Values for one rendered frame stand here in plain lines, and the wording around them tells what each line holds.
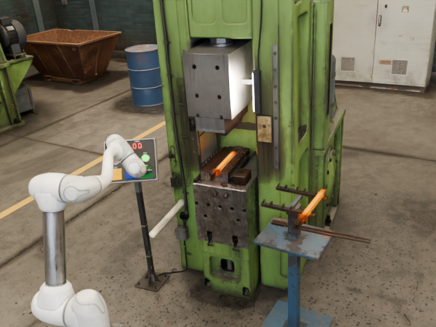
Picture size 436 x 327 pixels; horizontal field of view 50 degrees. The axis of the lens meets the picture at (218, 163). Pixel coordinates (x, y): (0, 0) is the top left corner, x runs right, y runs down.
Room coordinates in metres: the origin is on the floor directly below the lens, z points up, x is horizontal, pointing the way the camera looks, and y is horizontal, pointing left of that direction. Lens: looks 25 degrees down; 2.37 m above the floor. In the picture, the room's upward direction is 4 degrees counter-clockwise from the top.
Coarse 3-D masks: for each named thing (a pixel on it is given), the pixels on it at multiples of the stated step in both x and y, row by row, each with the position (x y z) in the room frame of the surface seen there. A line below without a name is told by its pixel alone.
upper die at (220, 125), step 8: (240, 112) 2.98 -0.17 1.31; (200, 120) 2.79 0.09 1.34; (208, 120) 2.77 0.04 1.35; (216, 120) 2.75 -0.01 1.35; (224, 120) 2.73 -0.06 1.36; (232, 120) 2.85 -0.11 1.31; (200, 128) 2.80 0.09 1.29; (208, 128) 2.77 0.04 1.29; (216, 128) 2.75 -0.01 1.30; (224, 128) 2.73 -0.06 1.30
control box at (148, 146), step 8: (104, 144) 2.90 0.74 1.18; (136, 144) 2.89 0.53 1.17; (144, 144) 2.89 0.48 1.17; (152, 144) 2.89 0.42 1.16; (136, 152) 2.87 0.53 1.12; (144, 152) 2.87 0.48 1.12; (152, 152) 2.86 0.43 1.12; (152, 160) 2.84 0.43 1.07; (120, 168) 2.82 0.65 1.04; (152, 168) 2.81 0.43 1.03; (152, 176) 2.78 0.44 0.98
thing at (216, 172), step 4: (232, 152) 3.01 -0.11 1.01; (228, 156) 2.95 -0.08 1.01; (224, 160) 2.89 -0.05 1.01; (228, 160) 2.91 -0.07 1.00; (220, 164) 2.84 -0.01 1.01; (224, 164) 2.84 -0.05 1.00; (216, 168) 2.78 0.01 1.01; (220, 168) 2.78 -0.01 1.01; (212, 172) 2.71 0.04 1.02; (216, 172) 2.74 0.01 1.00; (212, 176) 2.68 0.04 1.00; (216, 176) 2.72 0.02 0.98; (212, 180) 2.67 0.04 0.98
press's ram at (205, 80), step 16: (192, 48) 2.95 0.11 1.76; (208, 48) 2.91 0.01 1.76; (224, 48) 2.88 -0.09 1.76; (240, 48) 2.89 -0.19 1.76; (192, 64) 2.80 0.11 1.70; (208, 64) 2.76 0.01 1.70; (224, 64) 2.72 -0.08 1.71; (240, 64) 2.87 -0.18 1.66; (192, 80) 2.81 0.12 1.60; (208, 80) 2.76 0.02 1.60; (224, 80) 2.72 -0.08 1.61; (240, 80) 2.86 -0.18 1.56; (192, 96) 2.81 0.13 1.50; (208, 96) 2.77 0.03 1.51; (224, 96) 2.72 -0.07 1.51; (240, 96) 2.85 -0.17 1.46; (192, 112) 2.82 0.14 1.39; (208, 112) 2.77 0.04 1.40; (224, 112) 2.72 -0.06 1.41
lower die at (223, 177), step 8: (224, 152) 3.06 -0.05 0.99; (248, 152) 3.09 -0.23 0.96; (216, 160) 2.94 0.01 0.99; (232, 160) 2.92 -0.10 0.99; (208, 168) 2.83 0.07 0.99; (224, 168) 2.80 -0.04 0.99; (232, 168) 2.81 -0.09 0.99; (200, 176) 2.81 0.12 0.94; (208, 176) 2.79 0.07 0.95; (224, 176) 2.74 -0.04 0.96
